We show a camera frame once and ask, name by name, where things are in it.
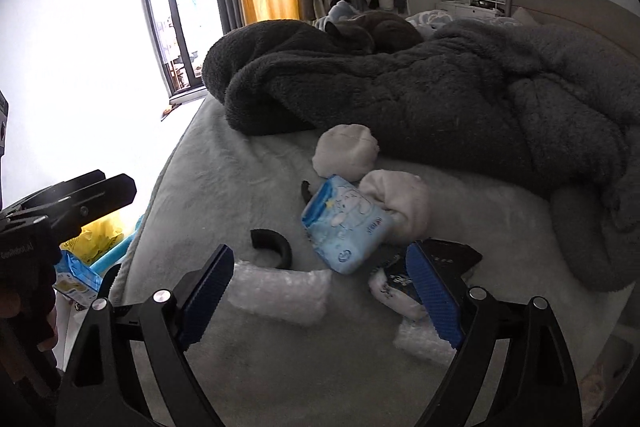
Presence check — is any light blue fleece cloth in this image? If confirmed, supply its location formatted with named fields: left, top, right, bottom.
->
left=315, top=0, right=362, bottom=30

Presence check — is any dark grey fleece blanket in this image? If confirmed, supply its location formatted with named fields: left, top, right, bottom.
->
left=201, top=19, right=640, bottom=293

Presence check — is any blue tissue packet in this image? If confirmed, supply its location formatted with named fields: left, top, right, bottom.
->
left=300, top=174, right=396, bottom=276

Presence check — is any white sock ball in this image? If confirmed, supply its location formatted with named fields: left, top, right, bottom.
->
left=311, top=123, right=381, bottom=182
left=357, top=169, right=433, bottom=245

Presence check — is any person's left hand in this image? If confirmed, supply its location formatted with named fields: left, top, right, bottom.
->
left=0, top=290, right=59, bottom=353

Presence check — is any blue plush toy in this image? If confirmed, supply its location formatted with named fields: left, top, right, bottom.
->
left=92, top=214, right=147, bottom=279

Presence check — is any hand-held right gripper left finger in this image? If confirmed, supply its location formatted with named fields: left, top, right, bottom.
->
left=57, top=243, right=236, bottom=427

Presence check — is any light patterned quilt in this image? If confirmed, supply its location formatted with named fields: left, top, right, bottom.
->
left=406, top=9, right=523, bottom=38

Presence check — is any blue paper bag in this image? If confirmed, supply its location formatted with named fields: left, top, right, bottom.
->
left=52, top=249, right=104, bottom=308

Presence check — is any yellow plastic bag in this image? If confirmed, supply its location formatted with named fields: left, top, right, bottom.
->
left=60, top=214, right=125, bottom=266

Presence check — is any black framed glass door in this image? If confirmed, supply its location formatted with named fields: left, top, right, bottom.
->
left=135, top=0, right=224, bottom=106

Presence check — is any black curved plastic piece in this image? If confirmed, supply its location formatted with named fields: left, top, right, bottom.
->
left=249, top=228, right=294, bottom=269

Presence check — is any clear bubble wrap piece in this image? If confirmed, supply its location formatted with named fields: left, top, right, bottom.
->
left=227, top=259, right=333, bottom=327
left=395, top=321, right=458, bottom=368

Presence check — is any black and white packet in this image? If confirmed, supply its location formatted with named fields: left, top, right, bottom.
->
left=368, top=257, right=426, bottom=321

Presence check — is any beige headboard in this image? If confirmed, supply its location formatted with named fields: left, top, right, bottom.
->
left=509, top=0, right=640, bottom=72

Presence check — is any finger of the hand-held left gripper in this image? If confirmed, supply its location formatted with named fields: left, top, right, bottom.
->
left=47, top=174, right=137, bottom=238
left=10, top=170, right=107, bottom=210

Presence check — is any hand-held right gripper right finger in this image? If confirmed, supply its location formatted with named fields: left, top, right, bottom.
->
left=405, top=241, right=586, bottom=427

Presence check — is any light grey bed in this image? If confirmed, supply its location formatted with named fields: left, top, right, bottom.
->
left=107, top=97, right=632, bottom=427

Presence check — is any flat black packet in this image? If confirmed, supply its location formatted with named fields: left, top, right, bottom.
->
left=415, top=238, right=484, bottom=283

